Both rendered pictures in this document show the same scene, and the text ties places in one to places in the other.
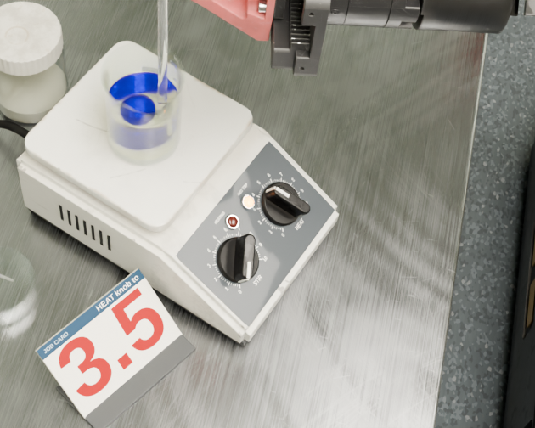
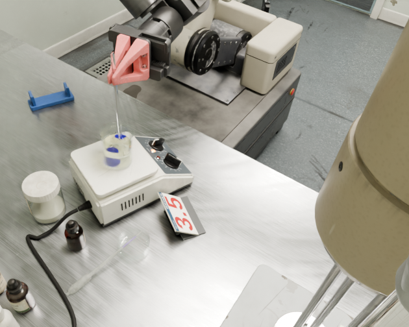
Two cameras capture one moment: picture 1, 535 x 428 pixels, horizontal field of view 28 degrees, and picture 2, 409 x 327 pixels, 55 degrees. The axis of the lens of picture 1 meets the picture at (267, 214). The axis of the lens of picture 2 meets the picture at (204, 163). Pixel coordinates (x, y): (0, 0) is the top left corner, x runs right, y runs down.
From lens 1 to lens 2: 47 cm
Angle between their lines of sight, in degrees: 40
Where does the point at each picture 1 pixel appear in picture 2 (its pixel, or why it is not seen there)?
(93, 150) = (115, 176)
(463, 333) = not seen: hidden behind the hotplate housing
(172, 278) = (168, 181)
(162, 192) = (144, 163)
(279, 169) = (144, 139)
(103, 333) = (175, 212)
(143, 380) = (192, 213)
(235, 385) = (204, 191)
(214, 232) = (160, 162)
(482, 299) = not seen: hidden behind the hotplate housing
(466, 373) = not seen: hidden behind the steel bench
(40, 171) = (109, 199)
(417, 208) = (165, 126)
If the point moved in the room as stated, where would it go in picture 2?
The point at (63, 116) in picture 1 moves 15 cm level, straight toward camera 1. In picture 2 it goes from (94, 180) to (180, 196)
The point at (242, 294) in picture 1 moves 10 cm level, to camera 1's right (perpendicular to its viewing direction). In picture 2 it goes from (182, 169) to (206, 139)
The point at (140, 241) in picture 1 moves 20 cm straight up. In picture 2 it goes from (154, 181) to (153, 90)
